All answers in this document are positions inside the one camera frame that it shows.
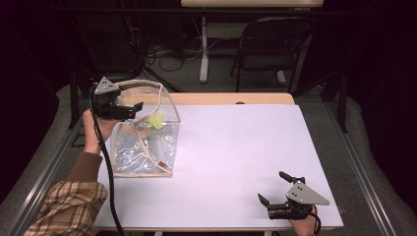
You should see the black folding chair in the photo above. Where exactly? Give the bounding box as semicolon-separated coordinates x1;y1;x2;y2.
230;16;314;94

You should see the white-legged background table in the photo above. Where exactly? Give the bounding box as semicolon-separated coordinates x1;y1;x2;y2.
180;0;325;85

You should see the bundle of floor cables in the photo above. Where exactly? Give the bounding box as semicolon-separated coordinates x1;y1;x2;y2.
144;37;206;73

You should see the person's left hand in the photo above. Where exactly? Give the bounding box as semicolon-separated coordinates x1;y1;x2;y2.
82;109;121;155

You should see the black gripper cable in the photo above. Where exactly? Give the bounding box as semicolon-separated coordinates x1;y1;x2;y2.
89;87;125;236

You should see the person's right hand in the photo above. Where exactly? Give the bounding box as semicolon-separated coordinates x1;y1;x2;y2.
288;206;321;236

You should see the yellow plastic shuttlecock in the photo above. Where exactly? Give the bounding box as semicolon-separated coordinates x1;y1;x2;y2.
147;111;165;131

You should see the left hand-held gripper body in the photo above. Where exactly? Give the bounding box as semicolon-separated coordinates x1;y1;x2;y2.
90;77;136;120

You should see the black metal stand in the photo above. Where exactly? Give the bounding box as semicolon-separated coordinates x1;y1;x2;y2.
321;72;349;134
68;71;82;130

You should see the aluminium frame rail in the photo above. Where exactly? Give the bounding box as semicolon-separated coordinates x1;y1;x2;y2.
6;97;91;236
323;94;398;236

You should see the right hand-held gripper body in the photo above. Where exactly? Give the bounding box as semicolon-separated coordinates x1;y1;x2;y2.
268;181;330;220

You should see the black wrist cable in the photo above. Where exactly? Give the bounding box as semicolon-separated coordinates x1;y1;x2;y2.
309;206;323;236

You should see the clear plastic bag beige trim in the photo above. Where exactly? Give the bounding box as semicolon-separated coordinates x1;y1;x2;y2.
109;79;181;179

